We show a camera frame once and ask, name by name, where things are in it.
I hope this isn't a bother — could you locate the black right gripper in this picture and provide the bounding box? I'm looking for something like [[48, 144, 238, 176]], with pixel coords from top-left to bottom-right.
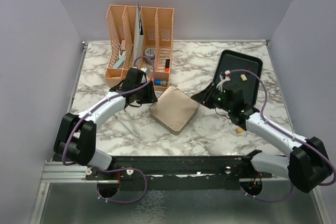
[[191, 82, 232, 112]]

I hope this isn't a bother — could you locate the rose gold tin lid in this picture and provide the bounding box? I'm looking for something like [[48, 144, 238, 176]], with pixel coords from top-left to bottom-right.
[[148, 85, 200, 133]]

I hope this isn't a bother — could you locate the gold chocolate tin box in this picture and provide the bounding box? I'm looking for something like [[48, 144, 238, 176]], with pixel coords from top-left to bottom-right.
[[150, 110, 198, 135]]

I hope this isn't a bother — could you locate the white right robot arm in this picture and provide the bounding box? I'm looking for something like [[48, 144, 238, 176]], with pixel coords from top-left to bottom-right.
[[191, 82, 335, 193]]

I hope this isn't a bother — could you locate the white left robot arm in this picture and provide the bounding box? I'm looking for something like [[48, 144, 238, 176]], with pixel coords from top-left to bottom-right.
[[53, 68, 158, 179]]

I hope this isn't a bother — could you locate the cream square chocolate piece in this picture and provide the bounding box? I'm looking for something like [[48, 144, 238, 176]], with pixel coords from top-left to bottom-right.
[[240, 74, 247, 81]]

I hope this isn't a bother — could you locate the blue grey small bottle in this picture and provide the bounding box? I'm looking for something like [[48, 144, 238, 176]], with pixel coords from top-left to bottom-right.
[[154, 79, 167, 87]]

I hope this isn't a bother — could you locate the black orange marker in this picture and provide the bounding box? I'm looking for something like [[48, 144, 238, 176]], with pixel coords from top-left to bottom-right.
[[165, 59, 170, 72]]

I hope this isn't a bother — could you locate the black plastic tray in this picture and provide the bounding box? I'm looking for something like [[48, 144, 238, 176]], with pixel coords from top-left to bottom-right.
[[213, 49, 263, 105]]

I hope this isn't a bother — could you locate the small round patterned jar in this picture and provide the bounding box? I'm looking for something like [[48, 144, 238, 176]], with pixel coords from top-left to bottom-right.
[[144, 47, 156, 65]]

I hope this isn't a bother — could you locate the pink stapler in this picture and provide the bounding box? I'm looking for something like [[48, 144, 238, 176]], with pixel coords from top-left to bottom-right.
[[119, 40, 126, 58]]

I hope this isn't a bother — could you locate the white upright booklet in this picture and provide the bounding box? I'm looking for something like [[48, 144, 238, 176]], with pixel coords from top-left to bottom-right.
[[133, 3, 144, 62]]

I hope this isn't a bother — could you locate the peach plastic desk organizer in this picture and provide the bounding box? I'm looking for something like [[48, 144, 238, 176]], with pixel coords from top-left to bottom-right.
[[105, 5, 174, 91]]

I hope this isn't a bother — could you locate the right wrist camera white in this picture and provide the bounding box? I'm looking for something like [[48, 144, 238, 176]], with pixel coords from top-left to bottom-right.
[[216, 70, 231, 92]]

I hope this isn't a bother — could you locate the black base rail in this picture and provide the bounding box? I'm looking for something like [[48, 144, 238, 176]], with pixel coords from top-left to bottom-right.
[[81, 156, 272, 191]]

